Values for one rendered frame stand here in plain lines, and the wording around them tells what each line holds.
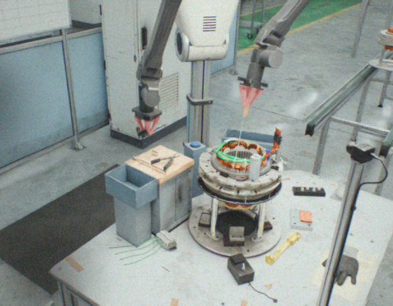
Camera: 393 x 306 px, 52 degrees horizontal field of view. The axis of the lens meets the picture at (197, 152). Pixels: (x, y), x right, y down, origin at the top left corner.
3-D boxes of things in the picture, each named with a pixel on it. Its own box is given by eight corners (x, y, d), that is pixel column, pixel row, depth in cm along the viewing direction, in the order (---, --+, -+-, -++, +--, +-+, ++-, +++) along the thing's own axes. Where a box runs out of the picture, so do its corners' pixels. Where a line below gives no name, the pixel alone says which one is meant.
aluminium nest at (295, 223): (312, 231, 170) (313, 226, 169) (290, 228, 171) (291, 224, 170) (310, 213, 180) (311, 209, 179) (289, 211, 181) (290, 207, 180)
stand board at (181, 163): (159, 185, 149) (159, 179, 148) (125, 167, 160) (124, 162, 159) (194, 164, 163) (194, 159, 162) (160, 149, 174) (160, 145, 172)
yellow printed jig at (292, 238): (272, 266, 151) (273, 259, 149) (264, 261, 153) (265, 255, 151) (301, 237, 166) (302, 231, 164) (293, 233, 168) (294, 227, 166)
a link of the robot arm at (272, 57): (278, 41, 146) (261, 28, 141) (298, 42, 136) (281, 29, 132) (262, 70, 146) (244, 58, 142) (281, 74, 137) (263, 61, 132)
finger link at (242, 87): (260, 111, 146) (267, 85, 144) (247, 108, 141) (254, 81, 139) (246, 106, 151) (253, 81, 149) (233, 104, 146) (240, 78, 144)
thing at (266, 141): (272, 188, 197) (280, 136, 184) (270, 201, 188) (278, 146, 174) (222, 180, 203) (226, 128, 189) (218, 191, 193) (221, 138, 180)
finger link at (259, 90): (258, 110, 146) (265, 85, 144) (245, 108, 141) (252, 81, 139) (244, 106, 150) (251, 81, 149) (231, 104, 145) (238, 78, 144)
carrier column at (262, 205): (259, 241, 160) (265, 197, 150) (254, 238, 162) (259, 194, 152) (262, 238, 162) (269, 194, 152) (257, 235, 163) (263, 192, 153)
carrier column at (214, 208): (213, 238, 161) (216, 194, 151) (208, 235, 162) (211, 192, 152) (217, 235, 162) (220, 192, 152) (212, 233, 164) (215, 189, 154)
